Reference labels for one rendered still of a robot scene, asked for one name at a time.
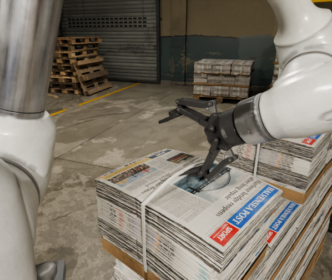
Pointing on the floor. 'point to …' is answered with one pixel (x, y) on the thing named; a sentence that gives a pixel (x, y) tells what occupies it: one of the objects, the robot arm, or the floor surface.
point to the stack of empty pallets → (68, 80)
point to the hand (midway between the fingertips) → (174, 145)
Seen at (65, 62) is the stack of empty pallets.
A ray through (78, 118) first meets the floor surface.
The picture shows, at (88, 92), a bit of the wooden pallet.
